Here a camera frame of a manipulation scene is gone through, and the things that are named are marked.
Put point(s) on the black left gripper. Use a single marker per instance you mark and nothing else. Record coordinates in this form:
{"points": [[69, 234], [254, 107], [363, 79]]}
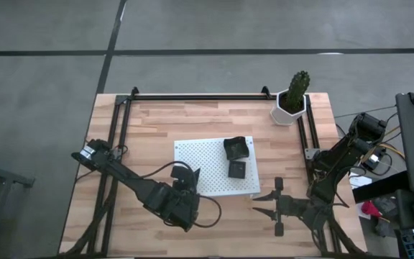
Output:
{"points": [[174, 205]]}

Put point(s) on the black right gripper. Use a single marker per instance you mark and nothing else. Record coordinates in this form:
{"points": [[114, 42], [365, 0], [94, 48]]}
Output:
{"points": [[293, 208]]}

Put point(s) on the small black square plate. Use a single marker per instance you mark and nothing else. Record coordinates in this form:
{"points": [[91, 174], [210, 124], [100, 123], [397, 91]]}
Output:
{"points": [[236, 170]]}

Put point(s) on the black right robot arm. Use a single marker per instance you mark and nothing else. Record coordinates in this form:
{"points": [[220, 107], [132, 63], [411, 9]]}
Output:
{"points": [[340, 154]]}

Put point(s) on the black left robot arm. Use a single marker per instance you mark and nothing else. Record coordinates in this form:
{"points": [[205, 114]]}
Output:
{"points": [[120, 174]]}

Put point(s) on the white perforated metal shelf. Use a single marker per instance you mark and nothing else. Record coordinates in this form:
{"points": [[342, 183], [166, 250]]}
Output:
{"points": [[207, 162]]}

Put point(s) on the white hexagonal plant pot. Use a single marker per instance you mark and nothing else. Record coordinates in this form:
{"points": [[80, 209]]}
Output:
{"points": [[282, 117]]}

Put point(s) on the white paper sheet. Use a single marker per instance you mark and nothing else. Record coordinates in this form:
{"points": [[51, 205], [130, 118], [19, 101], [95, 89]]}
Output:
{"points": [[359, 181]]}

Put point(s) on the red plastic object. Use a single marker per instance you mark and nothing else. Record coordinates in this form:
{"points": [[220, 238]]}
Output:
{"points": [[368, 208]]}

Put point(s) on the black diagonal beam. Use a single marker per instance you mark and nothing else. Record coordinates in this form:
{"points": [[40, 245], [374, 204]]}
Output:
{"points": [[379, 188]]}

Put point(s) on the green cactus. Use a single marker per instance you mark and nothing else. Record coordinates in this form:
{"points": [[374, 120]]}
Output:
{"points": [[297, 90]]}

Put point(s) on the black aluminium table frame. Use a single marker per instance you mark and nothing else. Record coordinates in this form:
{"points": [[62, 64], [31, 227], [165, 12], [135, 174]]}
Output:
{"points": [[200, 97]]}

